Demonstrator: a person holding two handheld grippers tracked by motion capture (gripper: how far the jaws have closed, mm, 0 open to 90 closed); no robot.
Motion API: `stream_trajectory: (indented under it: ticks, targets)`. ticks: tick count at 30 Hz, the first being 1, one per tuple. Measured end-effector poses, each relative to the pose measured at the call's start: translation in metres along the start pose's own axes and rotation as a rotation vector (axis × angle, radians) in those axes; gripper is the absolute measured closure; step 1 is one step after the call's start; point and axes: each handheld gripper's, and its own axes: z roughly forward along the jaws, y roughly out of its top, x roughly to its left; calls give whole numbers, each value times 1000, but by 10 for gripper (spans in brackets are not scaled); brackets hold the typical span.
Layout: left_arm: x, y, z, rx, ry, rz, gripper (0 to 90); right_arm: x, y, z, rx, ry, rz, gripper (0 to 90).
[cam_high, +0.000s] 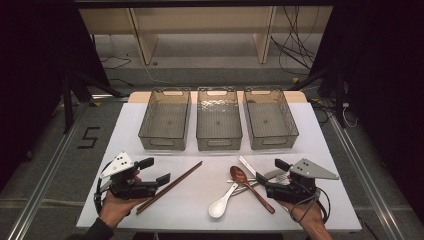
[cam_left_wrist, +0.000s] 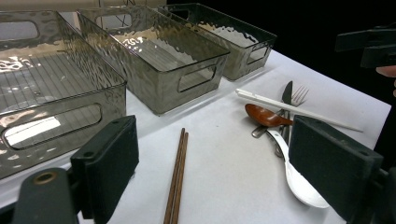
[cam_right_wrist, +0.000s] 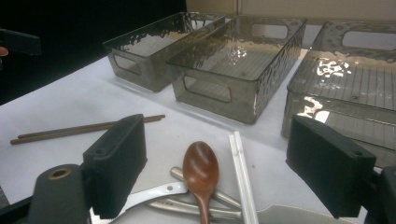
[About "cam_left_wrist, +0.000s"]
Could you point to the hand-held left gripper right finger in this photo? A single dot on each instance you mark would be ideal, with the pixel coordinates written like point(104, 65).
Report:
point(330, 161)

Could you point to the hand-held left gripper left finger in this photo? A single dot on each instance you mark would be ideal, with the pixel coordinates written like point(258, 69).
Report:
point(106, 161)

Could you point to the white ceramic spoon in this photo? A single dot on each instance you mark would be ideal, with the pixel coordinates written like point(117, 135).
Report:
point(299, 183)

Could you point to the brown wooden chopstick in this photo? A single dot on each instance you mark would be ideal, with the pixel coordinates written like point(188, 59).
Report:
point(180, 186)
point(172, 186)

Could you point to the metal fork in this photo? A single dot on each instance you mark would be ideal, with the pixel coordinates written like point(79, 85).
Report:
point(258, 132)

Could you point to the brown wooden spoon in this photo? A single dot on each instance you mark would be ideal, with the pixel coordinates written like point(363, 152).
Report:
point(264, 116)

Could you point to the white chopstick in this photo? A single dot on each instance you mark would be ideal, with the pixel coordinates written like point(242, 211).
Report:
point(264, 97)
point(264, 101)

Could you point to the smoky clear plastic bin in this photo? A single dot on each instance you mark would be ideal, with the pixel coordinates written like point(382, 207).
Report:
point(46, 77)
point(236, 37)
point(162, 53)

